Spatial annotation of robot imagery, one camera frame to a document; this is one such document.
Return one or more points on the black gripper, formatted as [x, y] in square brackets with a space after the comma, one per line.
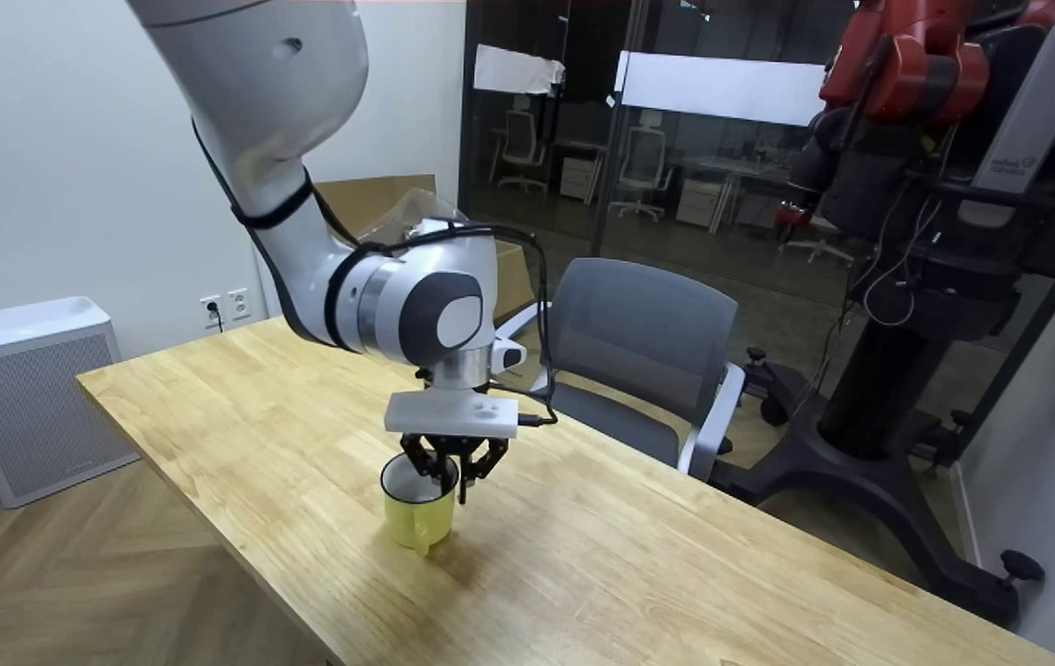
[474, 451]

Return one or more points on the yellow enamel mug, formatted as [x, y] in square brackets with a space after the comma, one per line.
[420, 508]

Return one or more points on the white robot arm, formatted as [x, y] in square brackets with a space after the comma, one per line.
[267, 82]

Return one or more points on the grey office chair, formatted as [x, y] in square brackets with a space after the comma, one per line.
[641, 356]

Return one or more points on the white air purifier unit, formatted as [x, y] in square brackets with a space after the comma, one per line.
[50, 431]

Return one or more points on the red black Baxter robot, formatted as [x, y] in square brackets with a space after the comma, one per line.
[936, 151]

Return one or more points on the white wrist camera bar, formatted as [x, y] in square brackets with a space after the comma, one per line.
[453, 414]

